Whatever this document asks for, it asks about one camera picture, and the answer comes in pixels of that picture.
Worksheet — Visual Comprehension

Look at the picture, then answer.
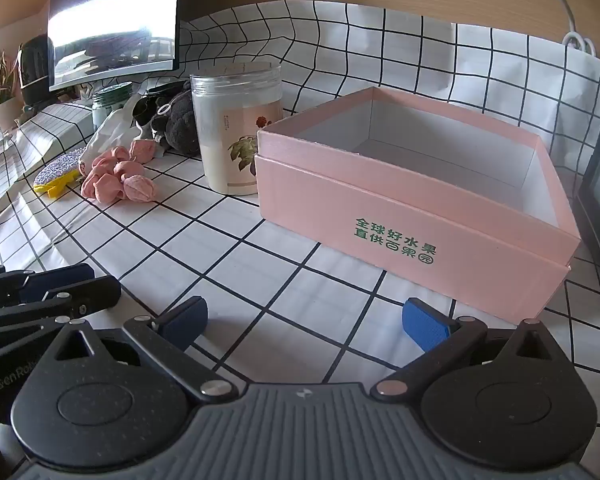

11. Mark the black round appliance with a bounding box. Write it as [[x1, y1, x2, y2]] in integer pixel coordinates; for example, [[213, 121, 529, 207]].
[[17, 35, 51, 107]]

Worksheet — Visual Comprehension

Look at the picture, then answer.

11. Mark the pink fabric flower bunch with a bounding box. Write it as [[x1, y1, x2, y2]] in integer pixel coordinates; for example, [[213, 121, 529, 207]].
[[80, 140, 158, 206]]

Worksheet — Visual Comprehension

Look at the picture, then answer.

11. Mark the green lid glass jar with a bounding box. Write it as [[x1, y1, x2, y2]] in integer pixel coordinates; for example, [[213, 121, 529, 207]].
[[92, 82, 136, 131]]

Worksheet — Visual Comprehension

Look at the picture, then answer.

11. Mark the white checkered tablecloth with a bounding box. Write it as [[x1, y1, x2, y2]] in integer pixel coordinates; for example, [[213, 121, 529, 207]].
[[0, 0, 600, 461]]

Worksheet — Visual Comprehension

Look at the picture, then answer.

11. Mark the purple yellow scrubber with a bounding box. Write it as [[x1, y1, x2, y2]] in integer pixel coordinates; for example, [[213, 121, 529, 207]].
[[32, 147, 88, 202]]

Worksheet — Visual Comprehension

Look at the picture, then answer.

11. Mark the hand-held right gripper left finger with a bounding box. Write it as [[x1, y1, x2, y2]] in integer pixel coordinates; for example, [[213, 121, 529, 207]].
[[54, 296, 240, 405]]

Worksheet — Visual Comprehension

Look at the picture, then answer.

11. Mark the potted plant in white pot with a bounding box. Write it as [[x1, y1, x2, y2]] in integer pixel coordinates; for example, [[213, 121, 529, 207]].
[[0, 50, 26, 134]]

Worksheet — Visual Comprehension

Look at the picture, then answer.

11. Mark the white cable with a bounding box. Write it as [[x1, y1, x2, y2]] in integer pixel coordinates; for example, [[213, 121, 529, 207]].
[[532, 0, 599, 57]]

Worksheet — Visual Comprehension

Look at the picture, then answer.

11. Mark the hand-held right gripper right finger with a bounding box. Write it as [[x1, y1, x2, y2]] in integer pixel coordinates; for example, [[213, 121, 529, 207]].
[[372, 298, 556, 402]]

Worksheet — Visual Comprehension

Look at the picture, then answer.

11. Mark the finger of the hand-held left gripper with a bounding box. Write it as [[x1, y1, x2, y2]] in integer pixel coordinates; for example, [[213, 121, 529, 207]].
[[0, 263, 96, 307], [0, 276, 122, 335]]

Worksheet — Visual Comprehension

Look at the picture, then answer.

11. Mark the clear jar with tan lid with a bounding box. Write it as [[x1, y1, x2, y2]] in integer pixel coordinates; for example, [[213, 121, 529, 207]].
[[190, 62, 285, 196]]

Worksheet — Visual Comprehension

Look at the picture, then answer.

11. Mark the white plastic packet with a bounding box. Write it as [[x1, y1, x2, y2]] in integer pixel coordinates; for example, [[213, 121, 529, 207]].
[[80, 95, 143, 173]]

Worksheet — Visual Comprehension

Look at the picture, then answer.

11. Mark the dark plush toy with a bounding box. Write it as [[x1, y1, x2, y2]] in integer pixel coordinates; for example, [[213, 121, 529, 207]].
[[132, 80, 201, 156]]

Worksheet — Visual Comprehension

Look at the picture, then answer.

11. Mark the pink cardboard box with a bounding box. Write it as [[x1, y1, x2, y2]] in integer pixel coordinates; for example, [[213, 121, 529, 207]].
[[254, 86, 582, 328]]

